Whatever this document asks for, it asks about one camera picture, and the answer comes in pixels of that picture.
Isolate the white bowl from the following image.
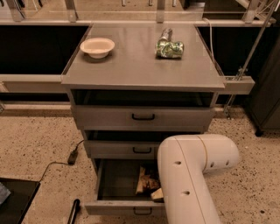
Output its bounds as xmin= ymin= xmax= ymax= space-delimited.
xmin=80 ymin=38 xmax=115 ymax=59

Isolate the black cylindrical handle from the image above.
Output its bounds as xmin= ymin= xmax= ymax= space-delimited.
xmin=67 ymin=199 xmax=81 ymax=224

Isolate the grey middle drawer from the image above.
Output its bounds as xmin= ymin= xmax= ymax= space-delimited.
xmin=84 ymin=130 xmax=195 ymax=159

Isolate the grey drawer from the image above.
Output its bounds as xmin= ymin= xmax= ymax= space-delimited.
xmin=71 ymin=89 xmax=214 ymax=132
xmin=85 ymin=159 xmax=165 ymax=216
xmin=84 ymin=130 xmax=195 ymax=159

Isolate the green crushed can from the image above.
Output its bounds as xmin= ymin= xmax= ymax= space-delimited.
xmin=156 ymin=40 xmax=185 ymax=59

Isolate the brown chip bag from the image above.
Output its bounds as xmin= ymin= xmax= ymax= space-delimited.
xmin=136 ymin=166 xmax=160 ymax=194

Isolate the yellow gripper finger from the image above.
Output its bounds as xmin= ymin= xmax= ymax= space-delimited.
xmin=150 ymin=188 xmax=164 ymax=203

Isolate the metal diagonal pole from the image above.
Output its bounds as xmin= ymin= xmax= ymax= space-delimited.
xmin=223 ymin=0 xmax=280 ymax=119

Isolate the grey drawer cabinet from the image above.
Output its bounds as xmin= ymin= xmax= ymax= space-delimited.
xmin=60 ymin=22 xmax=227 ymax=165

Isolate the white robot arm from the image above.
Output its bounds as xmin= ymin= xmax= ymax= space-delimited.
xmin=157 ymin=134 xmax=239 ymax=224

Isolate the white cable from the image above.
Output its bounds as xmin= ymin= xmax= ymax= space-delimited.
xmin=202 ymin=17 xmax=217 ymax=67

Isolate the black robot base panel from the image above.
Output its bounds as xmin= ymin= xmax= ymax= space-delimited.
xmin=0 ymin=178 xmax=40 ymax=224

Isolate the black power adapter cable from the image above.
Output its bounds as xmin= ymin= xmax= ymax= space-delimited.
xmin=38 ymin=139 xmax=86 ymax=182

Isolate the silver can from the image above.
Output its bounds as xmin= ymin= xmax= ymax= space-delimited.
xmin=159 ymin=28 xmax=172 ymax=42

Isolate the grey horizontal rail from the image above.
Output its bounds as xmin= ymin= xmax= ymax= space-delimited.
xmin=0 ymin=74 xmax=66 ymax=94

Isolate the grey top drawer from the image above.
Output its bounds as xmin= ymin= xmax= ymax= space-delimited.
xmin=71 ymin=89 xmax=214 ymax=132

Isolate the grey bottom drawer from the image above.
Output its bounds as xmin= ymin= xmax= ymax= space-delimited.
xmin=85 ymin=159 xmax=165 ymax=216

